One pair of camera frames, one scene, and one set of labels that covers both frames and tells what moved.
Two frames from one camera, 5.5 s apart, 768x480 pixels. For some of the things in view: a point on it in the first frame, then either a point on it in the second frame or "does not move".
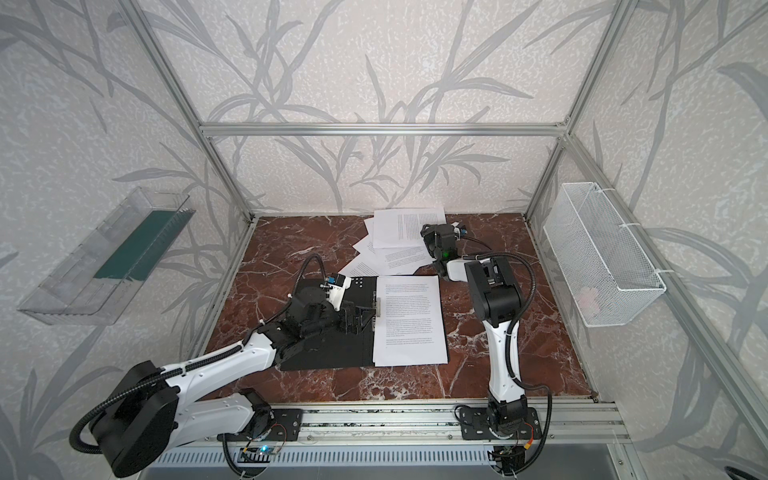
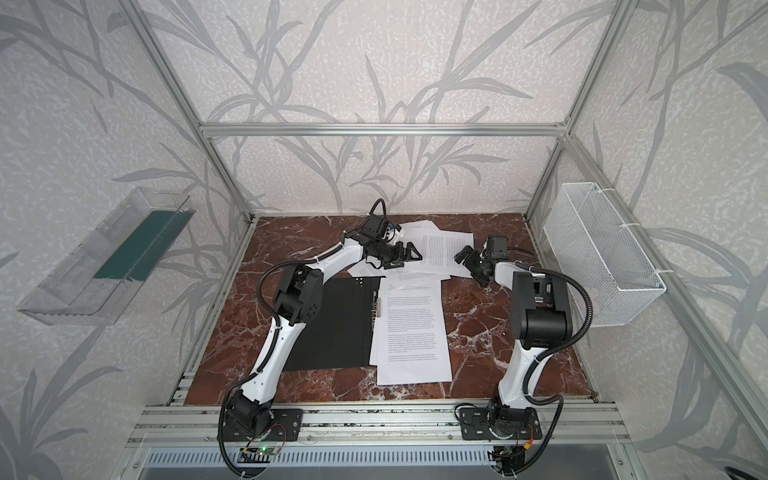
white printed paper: (401, 227) -> (412, 332)
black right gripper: (429, 238) -> (477, 261)
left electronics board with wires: (270, 442) does not move
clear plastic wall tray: (97, 281) does not move
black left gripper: (349, 315) -> (395, 254)
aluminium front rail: (430, 424) does not move
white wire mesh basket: (607, 273) does not move
